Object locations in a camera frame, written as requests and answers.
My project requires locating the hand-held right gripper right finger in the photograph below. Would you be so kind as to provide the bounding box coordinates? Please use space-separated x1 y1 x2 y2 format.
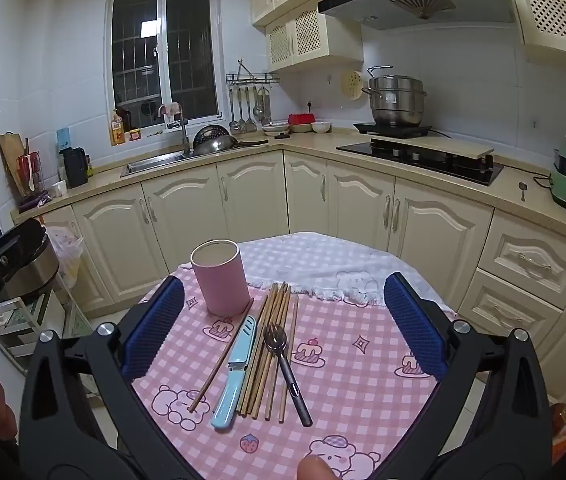
370 272 554 480

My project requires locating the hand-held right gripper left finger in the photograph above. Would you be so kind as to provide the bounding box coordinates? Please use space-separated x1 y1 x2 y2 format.
19 275 201 480

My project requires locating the wooden chopstick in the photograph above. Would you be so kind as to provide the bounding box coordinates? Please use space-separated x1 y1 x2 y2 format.
188 297 256 413

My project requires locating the pink cylindrical utensil cup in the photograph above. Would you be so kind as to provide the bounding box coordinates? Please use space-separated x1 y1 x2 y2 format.
190 240 255 318

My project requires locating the light blue sheathed knife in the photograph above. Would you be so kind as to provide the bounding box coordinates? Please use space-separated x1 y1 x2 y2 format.
210 314 256 431

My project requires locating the bundle of wooden chopsticks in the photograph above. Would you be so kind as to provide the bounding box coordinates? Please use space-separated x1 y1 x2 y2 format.
237 281 300 423

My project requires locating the black metal fork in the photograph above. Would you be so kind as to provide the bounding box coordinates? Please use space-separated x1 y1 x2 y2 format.
262 323 314 428

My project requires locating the person's right hand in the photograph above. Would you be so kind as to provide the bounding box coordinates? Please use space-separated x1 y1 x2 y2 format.
297 456 335 480

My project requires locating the silver black rice cooker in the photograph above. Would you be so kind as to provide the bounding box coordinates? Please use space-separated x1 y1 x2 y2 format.
5 219 62 306

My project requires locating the metal storage rack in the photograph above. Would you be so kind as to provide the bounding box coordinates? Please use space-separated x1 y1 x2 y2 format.
0 270 94 377

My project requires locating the purple cloth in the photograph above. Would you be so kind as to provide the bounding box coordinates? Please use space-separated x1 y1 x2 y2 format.
18 192 52 214

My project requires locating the white plastic bag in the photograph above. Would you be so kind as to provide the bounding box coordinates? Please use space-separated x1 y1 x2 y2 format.
45 225 86 282

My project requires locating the red utensil holder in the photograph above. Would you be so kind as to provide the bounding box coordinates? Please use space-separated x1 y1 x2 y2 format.
17 152 44 196

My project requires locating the cream cabinet drawer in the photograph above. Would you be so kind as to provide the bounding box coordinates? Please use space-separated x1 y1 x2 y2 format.
456 269 565 350
478 210 566 297

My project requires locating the wooden cutting board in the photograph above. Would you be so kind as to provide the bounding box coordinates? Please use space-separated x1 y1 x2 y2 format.
0 132 30 199

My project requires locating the pink checkered tablecloth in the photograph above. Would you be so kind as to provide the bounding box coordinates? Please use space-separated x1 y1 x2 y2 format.
130 260 459 480

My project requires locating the black kettle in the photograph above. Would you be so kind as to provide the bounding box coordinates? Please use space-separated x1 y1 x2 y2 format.
60 147 89 189

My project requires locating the steel kitchen sink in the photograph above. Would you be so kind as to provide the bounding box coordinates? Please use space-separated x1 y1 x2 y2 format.
120 152 190 179

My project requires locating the row of cream cabinet doors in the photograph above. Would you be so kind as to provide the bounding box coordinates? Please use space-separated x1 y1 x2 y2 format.
43 150 495 318

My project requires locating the black glass gas hob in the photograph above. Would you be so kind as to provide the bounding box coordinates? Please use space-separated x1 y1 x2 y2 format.
335 137 505 187

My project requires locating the yellow seasoning package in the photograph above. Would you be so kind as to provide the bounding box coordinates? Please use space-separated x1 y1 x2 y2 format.
109 109 126 147

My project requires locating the beige cutting board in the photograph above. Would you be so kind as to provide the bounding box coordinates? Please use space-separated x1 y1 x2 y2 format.
370 135 495 161

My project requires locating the steel wok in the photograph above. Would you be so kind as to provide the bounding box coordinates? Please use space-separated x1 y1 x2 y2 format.
193 135 270 157

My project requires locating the steel kitchen faucet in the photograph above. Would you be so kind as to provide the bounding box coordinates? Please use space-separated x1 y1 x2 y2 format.
165 115 192 157

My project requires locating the black induction cooker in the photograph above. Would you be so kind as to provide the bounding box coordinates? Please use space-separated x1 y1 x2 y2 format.
353 121 434 137

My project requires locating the steel colander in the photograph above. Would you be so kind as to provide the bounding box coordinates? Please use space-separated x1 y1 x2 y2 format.
193 125 231 147

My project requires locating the beige kitchen countertop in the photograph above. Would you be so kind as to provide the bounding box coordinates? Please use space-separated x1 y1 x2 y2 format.
10 127 566 257

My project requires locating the hanging steel cooking utensil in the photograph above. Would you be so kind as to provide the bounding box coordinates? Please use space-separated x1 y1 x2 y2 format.
238 87 250 134
228 87 242 135
246 87 259 134
258 86 273 127

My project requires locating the steel steamer pot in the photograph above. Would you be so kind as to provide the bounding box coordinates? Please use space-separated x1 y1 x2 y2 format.
360 66 428 128

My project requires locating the round yellow steamer mat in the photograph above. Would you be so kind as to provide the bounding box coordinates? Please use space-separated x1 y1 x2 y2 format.
340 70 364 101

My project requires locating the barred kitchen window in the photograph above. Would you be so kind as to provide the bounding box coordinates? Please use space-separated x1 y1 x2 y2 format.
107 0 226 137

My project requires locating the black power cable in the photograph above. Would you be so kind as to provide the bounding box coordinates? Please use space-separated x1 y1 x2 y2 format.
502 162 552 189

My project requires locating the wall mounted utensil rack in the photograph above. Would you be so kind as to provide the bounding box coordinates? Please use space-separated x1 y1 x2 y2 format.
225 72 281 87

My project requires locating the cream lattice door wall cabinet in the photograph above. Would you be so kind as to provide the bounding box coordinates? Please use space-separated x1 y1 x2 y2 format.
265 10 364 73

